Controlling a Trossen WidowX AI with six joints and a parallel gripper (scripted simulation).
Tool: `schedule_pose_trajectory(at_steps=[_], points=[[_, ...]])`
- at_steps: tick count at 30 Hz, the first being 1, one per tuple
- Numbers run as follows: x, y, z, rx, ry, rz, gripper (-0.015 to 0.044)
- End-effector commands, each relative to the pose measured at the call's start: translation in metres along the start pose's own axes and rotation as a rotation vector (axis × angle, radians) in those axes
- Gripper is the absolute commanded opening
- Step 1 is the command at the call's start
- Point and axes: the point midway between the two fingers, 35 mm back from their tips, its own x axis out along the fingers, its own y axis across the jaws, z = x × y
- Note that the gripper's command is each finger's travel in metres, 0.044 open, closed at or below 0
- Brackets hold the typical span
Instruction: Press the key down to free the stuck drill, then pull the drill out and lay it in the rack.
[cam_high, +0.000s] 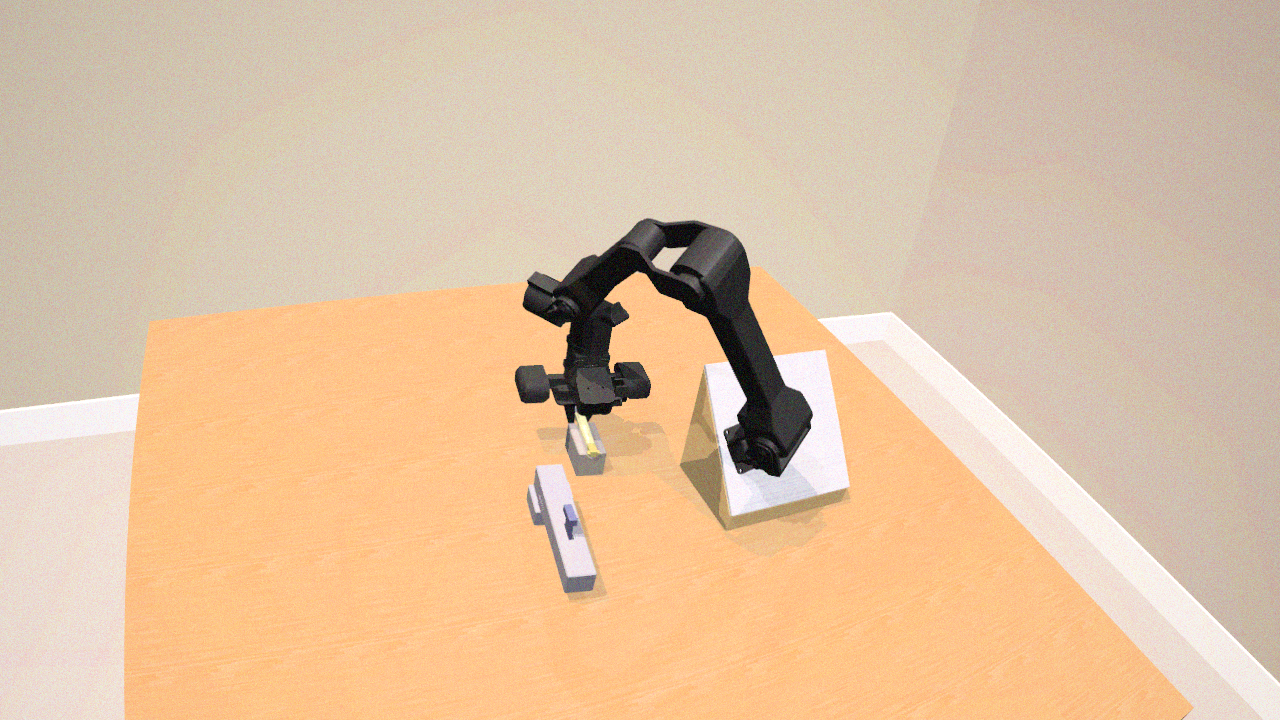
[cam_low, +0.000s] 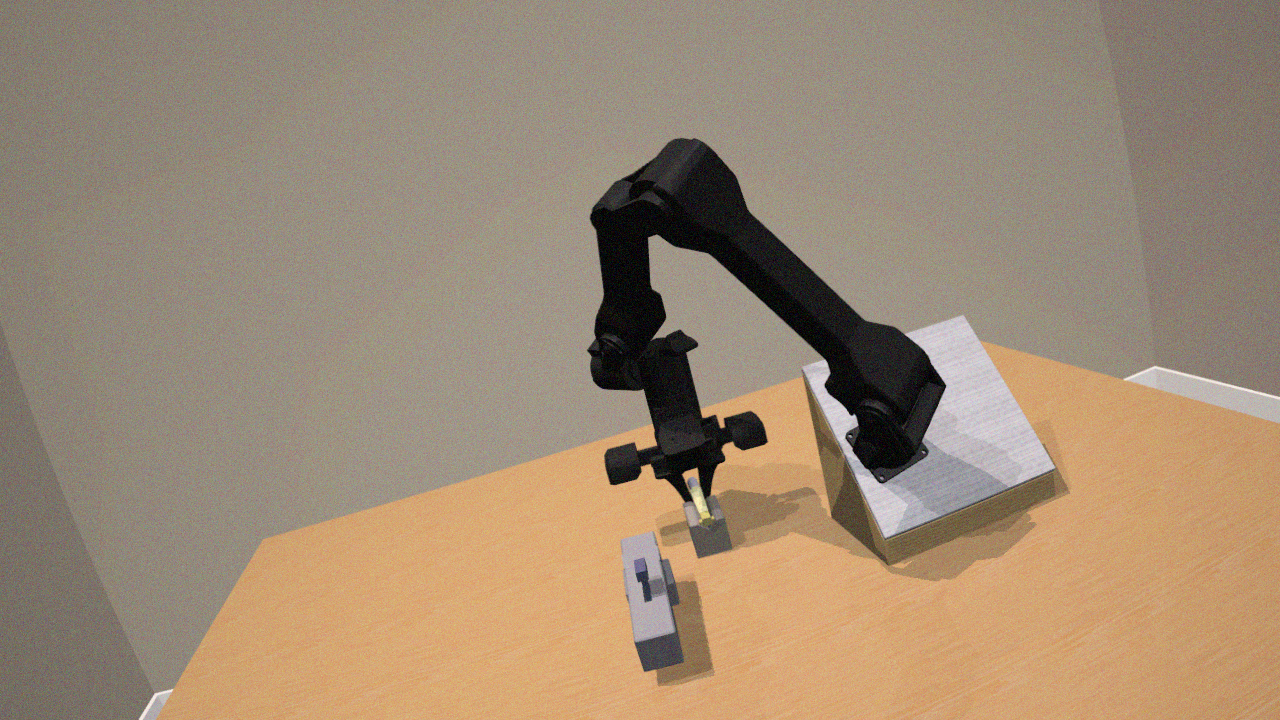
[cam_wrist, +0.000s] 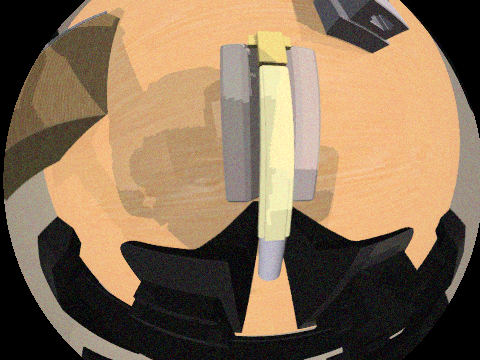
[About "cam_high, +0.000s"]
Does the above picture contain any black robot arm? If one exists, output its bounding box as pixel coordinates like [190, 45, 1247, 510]
[524, 218, 813, 477]

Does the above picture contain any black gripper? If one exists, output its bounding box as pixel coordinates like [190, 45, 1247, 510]
[515, 334, 652, 424]

